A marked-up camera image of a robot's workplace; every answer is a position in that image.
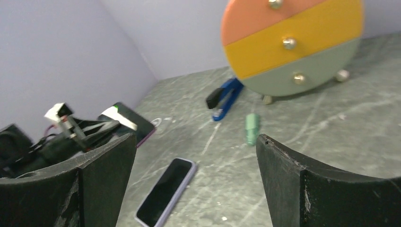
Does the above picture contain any phone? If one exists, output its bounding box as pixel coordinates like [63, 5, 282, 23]
[135, 157, 197, 227]
[97, 102, 156, 148]

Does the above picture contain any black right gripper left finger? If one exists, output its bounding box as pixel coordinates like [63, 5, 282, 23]
[0, 134, 136, 227]

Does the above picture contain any small green plastic tool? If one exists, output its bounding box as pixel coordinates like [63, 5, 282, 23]
[245, 113, 260, 146]

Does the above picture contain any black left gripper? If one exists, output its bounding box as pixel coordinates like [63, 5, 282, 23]
[47, 117, 121, 157]

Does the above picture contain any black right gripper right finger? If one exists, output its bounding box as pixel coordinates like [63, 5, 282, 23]
[256, 134, 401, 227]

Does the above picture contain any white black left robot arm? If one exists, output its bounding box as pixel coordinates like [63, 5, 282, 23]
[0, 118, 121, 178]

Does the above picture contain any blue black stapler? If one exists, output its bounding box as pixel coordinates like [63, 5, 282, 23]
[206, 77, 244, 122]

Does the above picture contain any round beige drawer cabinet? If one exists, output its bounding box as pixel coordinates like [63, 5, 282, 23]
[221, 0, 364, 104]

